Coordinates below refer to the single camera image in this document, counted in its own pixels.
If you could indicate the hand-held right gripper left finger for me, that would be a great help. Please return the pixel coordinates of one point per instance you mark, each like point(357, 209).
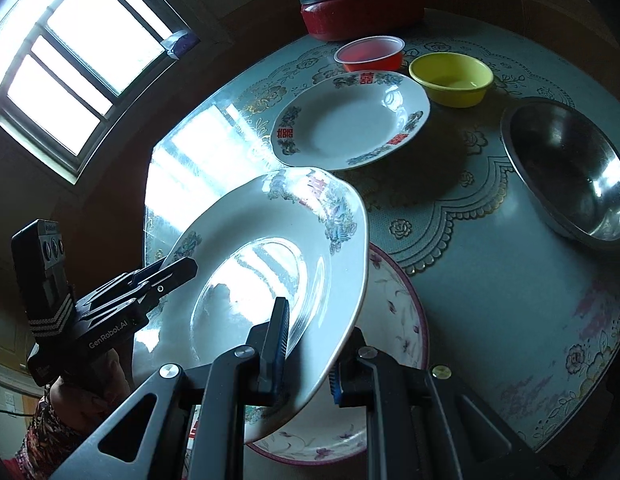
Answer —
point(279, 345)

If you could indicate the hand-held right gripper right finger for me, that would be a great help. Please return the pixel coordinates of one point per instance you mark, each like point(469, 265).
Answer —
point(336, 382)

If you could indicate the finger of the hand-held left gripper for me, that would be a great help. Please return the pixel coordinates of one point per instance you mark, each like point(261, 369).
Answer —
point(125, 280)
point(162, 287)

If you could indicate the white plate with pink flowers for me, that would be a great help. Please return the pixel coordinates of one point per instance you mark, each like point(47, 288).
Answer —
point(390, 310)

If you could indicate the white plate with floral rim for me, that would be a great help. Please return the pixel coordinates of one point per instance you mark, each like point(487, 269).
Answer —
point(315, 240)
point(340, 125)

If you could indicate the red plastic bowl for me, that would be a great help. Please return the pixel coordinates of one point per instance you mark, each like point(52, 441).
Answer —
point(375, 60)

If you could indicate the dark bowl with yellow inside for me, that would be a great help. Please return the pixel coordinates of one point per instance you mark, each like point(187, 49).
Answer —
point(565, 160)

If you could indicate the person's left forearm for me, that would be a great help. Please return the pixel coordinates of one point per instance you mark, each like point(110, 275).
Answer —
point(45, 440)

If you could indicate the person's left hand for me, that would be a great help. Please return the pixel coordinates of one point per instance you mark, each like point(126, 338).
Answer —
point(110, 372)

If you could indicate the floral lace tablecloth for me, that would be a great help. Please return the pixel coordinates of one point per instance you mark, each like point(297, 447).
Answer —
point(490, 285)

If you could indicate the purple plastic wrap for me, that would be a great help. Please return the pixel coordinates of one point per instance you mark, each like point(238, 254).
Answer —
point(180, 44)

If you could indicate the window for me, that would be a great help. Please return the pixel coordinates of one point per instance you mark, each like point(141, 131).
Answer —
point(90, 25)

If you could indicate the red cooking pot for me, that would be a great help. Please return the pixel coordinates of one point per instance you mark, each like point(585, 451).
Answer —
point(350, 17)

